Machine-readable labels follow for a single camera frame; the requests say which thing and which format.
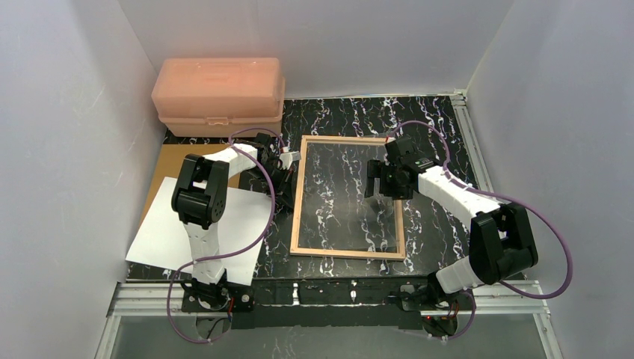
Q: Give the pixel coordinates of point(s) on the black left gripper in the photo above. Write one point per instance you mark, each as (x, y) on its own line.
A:
(279, 183)

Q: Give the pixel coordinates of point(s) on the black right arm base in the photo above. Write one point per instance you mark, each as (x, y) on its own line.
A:
(421, 297)

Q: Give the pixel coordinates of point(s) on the white-backed printed photo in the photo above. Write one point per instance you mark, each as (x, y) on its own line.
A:
(229, 247)

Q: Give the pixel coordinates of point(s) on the aluminium front rail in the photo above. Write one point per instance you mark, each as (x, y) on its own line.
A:
(150, 299)

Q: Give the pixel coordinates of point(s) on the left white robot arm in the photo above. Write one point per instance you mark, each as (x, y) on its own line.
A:
(200, 199)

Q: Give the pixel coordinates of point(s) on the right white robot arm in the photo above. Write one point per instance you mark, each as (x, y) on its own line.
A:
(501, 242)

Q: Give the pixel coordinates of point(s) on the aluminium rail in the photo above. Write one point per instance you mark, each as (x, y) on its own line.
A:
(458, 100)
(150, 299)

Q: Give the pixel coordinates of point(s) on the brown cardboard backing board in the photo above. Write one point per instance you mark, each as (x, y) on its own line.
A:
(169, 163)

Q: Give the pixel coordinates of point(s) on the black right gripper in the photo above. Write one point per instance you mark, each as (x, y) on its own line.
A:
(382, 180)

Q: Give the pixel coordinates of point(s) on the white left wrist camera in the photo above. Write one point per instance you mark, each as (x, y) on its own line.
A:
(288, 158)

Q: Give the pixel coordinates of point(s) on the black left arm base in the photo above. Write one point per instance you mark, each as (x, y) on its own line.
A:
(210, 297)

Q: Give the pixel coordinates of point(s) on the pink plastic storage box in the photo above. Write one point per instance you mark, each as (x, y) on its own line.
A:
(217, 97)

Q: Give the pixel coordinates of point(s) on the aluminium right side rail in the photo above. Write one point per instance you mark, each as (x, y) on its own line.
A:
(458, 100)

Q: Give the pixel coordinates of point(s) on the light wooden picture frame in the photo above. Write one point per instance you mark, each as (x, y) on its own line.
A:
(296, 250)

